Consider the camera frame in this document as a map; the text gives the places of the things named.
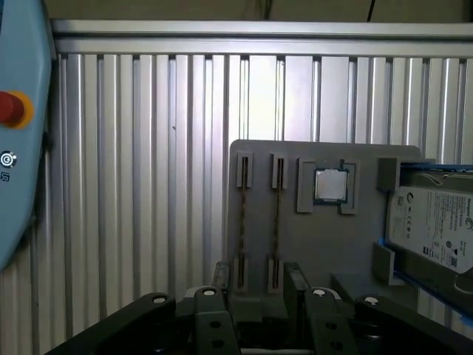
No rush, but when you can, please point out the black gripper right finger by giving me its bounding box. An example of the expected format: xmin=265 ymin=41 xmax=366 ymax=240
xmin=284 ymin=262 xmax=473 ymax=355

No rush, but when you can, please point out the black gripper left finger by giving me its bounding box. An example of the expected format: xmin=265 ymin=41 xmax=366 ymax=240
xmin=44 ymin=261 xmax=241 ymax=355

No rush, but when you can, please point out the grey parts rack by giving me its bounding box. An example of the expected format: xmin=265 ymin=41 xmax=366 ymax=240
xmin=228 ymin=139 xmax=473 ymax=330

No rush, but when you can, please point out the hard disk in blue carrier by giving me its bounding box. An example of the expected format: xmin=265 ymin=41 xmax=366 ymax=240
xmin=372 ymin=158 xmax=473 ymax=326

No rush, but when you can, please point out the silver CPU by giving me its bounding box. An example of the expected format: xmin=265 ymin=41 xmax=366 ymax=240
xmin=313 ymin=169 xmax=350 ymax=203

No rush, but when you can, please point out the pale blue teach pendant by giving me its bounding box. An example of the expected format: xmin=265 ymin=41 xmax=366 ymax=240
xmin=0 ymin=0 xmax=57 ymax=274

